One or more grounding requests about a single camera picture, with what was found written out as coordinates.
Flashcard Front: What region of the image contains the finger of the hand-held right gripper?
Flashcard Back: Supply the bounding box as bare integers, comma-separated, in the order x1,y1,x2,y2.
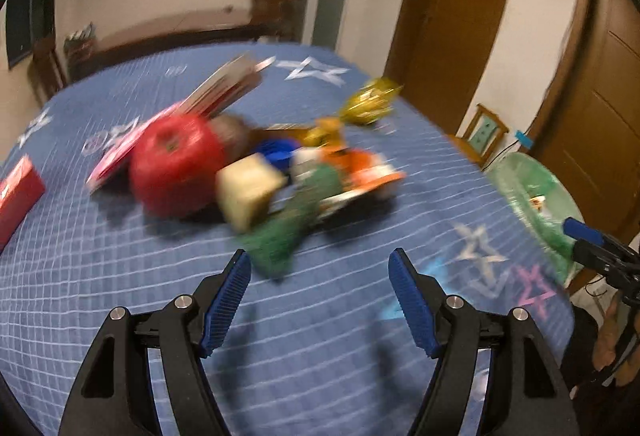
571,240,626,273
562,217,608,244

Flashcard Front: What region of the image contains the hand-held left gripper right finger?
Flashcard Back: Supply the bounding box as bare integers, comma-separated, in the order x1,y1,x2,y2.
388,247,581,436

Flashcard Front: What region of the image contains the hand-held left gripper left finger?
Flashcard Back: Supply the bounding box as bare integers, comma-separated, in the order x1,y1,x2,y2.
59,248,252,436

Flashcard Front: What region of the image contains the green bin with bag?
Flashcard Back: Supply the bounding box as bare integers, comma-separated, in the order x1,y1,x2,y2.
485,152,586,287

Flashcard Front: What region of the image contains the green wrapper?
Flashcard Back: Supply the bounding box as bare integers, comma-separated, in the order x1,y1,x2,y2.
237,164,346,279

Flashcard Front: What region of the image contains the orange small carton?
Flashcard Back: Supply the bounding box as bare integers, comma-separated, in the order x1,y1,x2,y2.
216,153,285,233

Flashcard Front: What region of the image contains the orange white wrapper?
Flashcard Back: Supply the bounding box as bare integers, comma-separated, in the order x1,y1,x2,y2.
292,146,407,217

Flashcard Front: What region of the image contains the person's right hand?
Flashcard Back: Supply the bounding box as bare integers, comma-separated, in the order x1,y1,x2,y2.
591,288,640,387

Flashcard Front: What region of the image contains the small wooden chair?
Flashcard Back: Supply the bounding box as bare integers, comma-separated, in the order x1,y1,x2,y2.
445,103,510,167

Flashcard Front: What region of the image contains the brown wooden door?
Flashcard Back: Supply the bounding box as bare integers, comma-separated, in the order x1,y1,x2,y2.
530,0,640,247
385,0,518,137

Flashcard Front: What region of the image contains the red apple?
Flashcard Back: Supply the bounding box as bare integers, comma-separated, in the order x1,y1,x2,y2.
129,113,228,219

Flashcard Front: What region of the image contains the blue bottle cap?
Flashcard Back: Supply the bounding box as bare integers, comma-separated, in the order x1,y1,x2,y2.
256,137,301,171

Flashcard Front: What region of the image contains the brown round object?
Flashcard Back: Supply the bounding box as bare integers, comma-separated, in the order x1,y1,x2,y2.
212,113,256,159

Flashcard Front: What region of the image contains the brown cardboard piece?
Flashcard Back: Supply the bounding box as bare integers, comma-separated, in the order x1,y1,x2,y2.
257,122,313,141

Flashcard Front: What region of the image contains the pink flat packet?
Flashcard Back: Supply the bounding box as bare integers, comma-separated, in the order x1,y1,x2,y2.
85,100,186,191

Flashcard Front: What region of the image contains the small gold wrapper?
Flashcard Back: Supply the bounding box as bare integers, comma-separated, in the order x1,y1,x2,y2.
304,116,347,149

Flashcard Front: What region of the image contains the yellow snack wrapper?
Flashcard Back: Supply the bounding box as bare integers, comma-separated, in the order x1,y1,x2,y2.
340,76,405,129

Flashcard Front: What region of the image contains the red striped long box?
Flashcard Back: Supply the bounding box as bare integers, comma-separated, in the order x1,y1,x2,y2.
177,53,266,119

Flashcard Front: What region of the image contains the red tissue box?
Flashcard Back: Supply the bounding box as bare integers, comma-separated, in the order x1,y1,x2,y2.
0,155,47,251

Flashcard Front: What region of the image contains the round wooden table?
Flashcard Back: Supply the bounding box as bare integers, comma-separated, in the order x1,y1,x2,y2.
65,8,261,76

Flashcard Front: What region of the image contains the black bag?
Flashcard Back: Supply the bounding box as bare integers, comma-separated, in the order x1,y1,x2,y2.
64,23,98,76

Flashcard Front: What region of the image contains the dark wooden chair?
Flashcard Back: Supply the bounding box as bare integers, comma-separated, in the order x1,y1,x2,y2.
31,36,68,101
250,0,308,41

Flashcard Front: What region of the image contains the dark window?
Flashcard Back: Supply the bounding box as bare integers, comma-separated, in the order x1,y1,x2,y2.
2,0,56,69

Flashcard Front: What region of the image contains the black power cable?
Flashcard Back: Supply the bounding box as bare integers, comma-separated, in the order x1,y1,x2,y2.
487,136,521,167

